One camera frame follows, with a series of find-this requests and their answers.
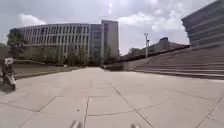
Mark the grey stone slab plaza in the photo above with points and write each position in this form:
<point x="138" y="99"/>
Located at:
<point x="110" y="96"/>

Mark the tall pole with lamp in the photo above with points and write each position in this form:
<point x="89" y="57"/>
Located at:
<point x="146" y="45"/>

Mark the low dark building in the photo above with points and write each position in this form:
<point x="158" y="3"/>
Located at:
<point x="160" y="46"/>

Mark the large pale many-windowed building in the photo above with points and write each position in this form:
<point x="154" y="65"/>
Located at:
<point x="63" y="35"/>

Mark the robot's own part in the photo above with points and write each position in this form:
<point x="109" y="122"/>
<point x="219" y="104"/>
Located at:
<point x="76" y="124"/>
<point x="135" y="126"/>

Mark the wide grey stone steps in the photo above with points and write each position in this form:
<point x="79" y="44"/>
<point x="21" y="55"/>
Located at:
<point x="186" y="63"/>

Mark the grey multi-storey block building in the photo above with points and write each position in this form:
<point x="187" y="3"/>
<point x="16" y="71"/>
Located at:
<point x="206" y="25"/>

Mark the parked scooter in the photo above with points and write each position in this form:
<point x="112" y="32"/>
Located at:
<point x="9" y="75"/>

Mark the low dark kerb wall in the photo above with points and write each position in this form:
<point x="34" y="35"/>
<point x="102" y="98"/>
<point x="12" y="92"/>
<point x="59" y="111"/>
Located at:
<point x="46" y="71"/>

